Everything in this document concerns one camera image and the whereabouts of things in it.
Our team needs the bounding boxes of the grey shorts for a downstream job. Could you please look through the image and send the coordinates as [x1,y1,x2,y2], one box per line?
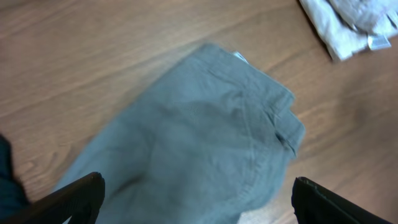
[58,44,305,223]

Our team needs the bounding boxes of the black garment with blue stripes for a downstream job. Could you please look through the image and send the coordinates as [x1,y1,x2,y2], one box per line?
[1,135,30,220]

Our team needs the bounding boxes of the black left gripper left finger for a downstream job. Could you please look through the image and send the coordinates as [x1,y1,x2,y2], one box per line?
[1,172,105,224]

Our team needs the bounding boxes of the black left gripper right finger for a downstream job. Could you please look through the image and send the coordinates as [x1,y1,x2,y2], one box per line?
[291,177,391,224]

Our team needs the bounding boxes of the beige folded shorts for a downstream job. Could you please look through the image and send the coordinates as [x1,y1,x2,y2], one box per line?
[300,0,397,61]

